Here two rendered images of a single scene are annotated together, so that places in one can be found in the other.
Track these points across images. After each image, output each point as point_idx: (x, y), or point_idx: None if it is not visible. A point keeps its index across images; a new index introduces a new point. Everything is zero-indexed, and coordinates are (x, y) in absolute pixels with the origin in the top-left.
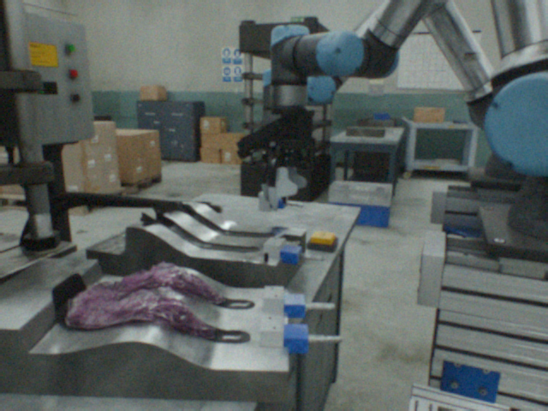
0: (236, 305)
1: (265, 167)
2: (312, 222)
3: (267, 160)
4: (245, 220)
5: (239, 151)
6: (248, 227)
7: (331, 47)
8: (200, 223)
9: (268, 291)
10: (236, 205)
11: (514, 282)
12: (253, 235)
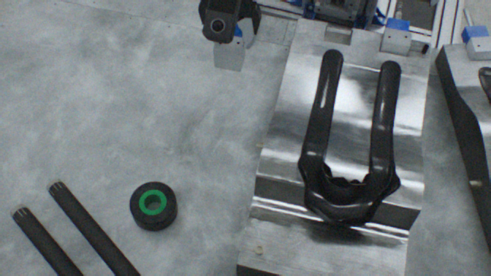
0: (485, 83)
1: (260, 11)
2: (121, 36)
3: (252, 1)
4: (113, 136)
5: (231, 35)
6: (293, 85)
7: None
8: (331, 134)
9: (486, 47)
10: (1, 166)
11: None
12: (324, 76)
